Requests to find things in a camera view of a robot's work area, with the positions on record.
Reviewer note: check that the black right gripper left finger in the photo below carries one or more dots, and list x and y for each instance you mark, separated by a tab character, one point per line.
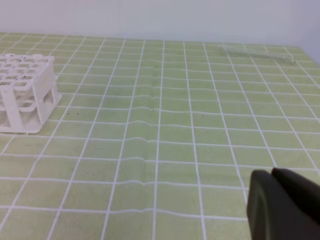
273	215

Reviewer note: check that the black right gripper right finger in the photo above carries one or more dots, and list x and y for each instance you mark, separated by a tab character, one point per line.
304	192

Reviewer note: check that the clear test tube at edge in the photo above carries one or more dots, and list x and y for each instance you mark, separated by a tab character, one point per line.
256	53

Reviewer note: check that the green grid tablecloth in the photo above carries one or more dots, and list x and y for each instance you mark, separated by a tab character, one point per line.
154	139

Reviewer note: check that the white test tube rack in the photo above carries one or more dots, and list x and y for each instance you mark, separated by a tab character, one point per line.
28	92

